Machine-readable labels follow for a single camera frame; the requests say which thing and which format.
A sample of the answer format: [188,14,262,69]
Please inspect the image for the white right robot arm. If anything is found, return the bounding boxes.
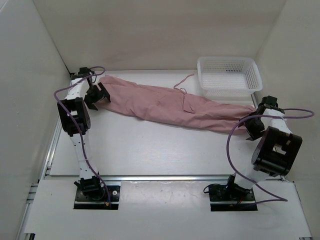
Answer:
[224,96,303,200]

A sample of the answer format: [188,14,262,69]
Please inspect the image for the pink trousers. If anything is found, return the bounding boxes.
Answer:
[97,75,255,134]

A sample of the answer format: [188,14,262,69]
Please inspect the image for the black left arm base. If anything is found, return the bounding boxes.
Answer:
[73,183,121,210]

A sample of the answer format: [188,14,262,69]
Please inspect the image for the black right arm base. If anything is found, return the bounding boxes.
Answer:
[203,183,258,212]

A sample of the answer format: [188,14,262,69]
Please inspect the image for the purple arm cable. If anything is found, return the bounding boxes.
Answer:
[53,65,112,208]
[226,107,315,205]

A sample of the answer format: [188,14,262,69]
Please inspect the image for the aluminium table edge rail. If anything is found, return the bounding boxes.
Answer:
[40,174,283,182]

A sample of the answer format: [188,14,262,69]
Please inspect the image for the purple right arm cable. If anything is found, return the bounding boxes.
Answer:
[226,107,315,205]

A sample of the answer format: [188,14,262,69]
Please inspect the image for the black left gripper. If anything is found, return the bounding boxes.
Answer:
[84,82,111,110]

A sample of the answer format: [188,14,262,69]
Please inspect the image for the white plastic basket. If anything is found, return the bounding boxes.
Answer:
[197,56,263,99]

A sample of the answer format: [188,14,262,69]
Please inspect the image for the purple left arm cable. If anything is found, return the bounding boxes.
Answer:
[53,65,112,208]

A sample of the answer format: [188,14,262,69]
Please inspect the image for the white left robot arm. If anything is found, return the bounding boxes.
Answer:
[53,66,111,205]

